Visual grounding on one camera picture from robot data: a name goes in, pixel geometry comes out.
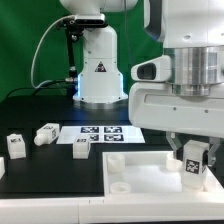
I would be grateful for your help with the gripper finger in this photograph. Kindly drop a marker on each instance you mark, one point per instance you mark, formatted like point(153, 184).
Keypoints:
point(175, 144)
point(214, 145)

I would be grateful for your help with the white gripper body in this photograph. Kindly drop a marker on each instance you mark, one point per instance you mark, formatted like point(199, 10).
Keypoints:
point(152, 105)

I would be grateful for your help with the white square table top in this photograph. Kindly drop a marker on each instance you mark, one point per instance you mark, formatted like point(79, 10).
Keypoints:
point(150, 173)

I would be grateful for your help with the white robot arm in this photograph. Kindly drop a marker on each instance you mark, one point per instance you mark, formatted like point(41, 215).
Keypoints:
point(181, 91)

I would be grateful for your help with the white L-shaped fence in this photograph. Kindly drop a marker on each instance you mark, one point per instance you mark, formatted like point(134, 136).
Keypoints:
point(102, 210)

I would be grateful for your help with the white marker sheet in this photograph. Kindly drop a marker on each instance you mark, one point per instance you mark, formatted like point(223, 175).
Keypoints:
point(102, 134)

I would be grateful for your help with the white block left edge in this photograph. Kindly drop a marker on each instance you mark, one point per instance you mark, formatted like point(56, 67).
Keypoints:
point(2, 167)

